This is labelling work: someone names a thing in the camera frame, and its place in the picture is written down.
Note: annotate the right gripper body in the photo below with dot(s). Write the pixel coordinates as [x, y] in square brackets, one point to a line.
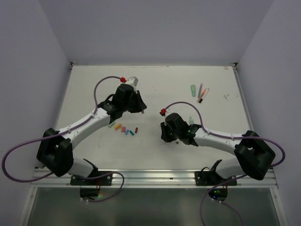
[174, 134]

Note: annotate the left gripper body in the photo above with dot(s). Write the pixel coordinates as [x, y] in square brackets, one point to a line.
[134, 104]

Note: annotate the green highlighter cap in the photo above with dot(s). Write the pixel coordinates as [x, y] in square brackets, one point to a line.
[111, 124]

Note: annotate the purple grey marker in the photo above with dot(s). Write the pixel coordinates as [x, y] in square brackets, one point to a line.
[200, 90]

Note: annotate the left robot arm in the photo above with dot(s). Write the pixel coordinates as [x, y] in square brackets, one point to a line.
[56, 148]

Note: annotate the black cap marker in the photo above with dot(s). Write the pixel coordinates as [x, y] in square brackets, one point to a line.
[202, 96]

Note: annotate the small green highlighter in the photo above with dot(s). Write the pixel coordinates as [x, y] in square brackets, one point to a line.
[193, 90]

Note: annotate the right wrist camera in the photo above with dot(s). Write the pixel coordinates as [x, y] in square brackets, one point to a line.
[165, 112]

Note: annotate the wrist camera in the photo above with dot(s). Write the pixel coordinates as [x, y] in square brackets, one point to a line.
[132, 81]
[165, 112]

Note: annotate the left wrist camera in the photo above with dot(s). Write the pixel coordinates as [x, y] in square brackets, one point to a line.
[132, 81]

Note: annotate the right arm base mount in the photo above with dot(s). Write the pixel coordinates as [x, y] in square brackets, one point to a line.
[207, 177]

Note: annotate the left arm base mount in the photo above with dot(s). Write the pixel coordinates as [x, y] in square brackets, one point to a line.
[98, 179]

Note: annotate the aluminium rail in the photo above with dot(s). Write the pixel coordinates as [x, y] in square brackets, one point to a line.
[156, 179]

